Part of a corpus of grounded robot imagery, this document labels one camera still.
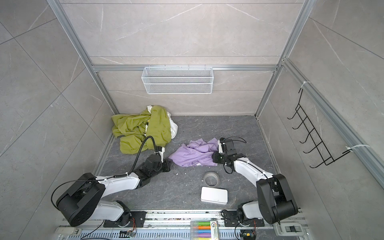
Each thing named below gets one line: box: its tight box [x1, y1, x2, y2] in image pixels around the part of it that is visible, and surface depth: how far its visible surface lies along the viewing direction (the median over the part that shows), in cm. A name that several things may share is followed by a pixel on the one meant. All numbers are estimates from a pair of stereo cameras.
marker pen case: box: [190, 220, 220, 240], surface depth 71 cm
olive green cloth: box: [111, 105, 172, 154], surface depth 103 cm
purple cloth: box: [168, 137, 218, 167], surface depth 91 cm
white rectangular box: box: [200, 186, 228, 205], surface depth 80 cm
